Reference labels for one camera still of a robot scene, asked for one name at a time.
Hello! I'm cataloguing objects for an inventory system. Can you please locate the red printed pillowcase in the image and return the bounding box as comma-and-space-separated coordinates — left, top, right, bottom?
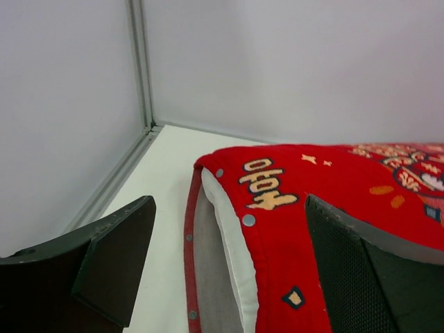
184, 143, 443, 332

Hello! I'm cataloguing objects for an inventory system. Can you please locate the left aluminium frame post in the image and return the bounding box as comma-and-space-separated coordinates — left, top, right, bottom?
63, 1, 162, 234

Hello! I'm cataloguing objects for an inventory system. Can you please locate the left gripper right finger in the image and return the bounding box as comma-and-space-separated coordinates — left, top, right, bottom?
305, 195, 443, 332

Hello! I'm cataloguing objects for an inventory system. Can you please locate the white pillow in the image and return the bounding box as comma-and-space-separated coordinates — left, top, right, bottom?
190, 169, 259, 332

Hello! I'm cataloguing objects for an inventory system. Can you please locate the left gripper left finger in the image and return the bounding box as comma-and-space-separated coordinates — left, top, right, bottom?
1, 196, 155, 332

